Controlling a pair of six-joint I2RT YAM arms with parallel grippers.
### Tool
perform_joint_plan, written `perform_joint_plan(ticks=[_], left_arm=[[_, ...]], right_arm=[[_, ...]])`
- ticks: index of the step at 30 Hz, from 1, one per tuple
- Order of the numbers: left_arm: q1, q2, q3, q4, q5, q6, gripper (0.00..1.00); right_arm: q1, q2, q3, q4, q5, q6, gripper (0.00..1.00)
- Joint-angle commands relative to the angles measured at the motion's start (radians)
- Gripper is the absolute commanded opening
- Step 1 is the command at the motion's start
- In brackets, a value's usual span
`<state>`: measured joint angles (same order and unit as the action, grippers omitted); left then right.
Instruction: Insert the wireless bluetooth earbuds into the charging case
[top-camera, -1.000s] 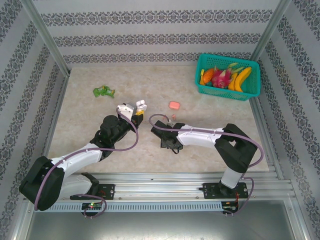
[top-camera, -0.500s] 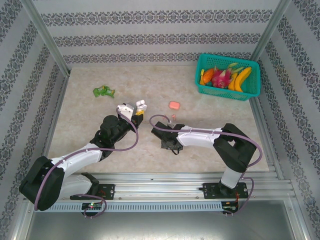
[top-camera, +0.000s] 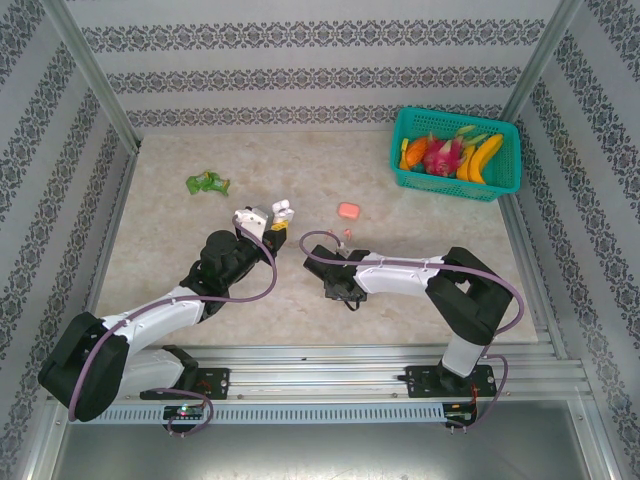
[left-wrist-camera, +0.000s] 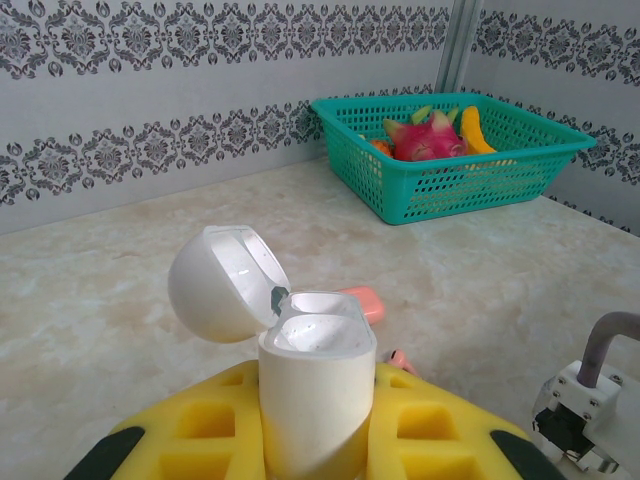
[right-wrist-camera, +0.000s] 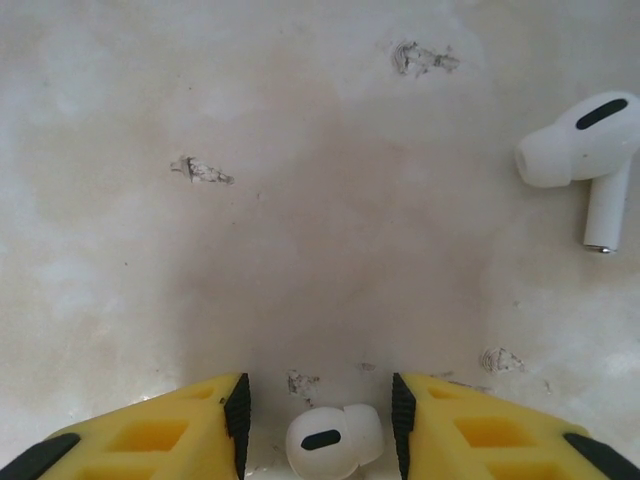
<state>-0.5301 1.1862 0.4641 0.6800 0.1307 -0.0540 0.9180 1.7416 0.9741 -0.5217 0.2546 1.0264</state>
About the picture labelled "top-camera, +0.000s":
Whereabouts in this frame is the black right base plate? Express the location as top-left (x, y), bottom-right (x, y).
top-left (405, 364), bottom-right (496, 399)

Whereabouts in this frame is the left controller circuit board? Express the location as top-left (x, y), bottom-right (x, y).
top-left (163, 404), bottom-right (209, 421)

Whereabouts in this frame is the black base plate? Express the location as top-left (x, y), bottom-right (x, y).
top-left (405, 364), bottom-right (496, 399)
top-left (139, 367), bottom-right (231, 401)

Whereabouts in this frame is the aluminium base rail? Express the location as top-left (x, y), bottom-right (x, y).
top-left (47, 344), bottom-right (596, 401)

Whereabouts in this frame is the small yellow banana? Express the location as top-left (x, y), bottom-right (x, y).
top-left (455, 144), bottom-right (476, 182)

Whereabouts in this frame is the orange toy fruit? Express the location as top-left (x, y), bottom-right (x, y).
top-left (403, 137), bottom-right (429, 169)

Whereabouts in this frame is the aluminium table side rail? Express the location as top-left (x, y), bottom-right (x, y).
top-left (497, 197), bottom-right (571, 361)
top-left (67, 142), bottom-right (144, 364)

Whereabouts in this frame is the white slotted cable duct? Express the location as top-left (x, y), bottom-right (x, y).
top-left (67, 403), bottom-right (446, 424)

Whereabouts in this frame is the white earbud charging case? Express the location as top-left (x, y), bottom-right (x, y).
top-left (268, 198), bottom-right (297, 225)

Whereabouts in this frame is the teal plastic basket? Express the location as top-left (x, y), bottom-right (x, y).
top-left (389, 106), bottom-right (521, 203)

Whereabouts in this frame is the green snack wrapper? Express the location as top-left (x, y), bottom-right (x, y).
top-left (185, 170), bottom-right (233, 198)

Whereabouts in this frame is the pink dragon fruit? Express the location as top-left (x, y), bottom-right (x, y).
top-left (423, 132), bottom-right (469, 177)

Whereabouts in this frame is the right controller circuit board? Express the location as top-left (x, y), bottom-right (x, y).
top-left (444, 402), bottom-right (479, 426)

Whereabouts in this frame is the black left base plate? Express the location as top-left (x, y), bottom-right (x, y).
top-left (139, 367), bottom-right (231, 401)

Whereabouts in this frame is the controller circuit board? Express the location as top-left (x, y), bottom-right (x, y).
top-left (163, 404), bottom-right (209, 421)
top-left (444, 402), bottom-right (479, 426)

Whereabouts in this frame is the large yellow banana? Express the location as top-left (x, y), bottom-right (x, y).
top-left (467, 133), bottom-right (505, 185)

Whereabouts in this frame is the aluminium frame post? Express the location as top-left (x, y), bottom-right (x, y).
top-left (499, 0), bottom-right (584, 126)
top-left (39, 0), bottom-right (144, 151)

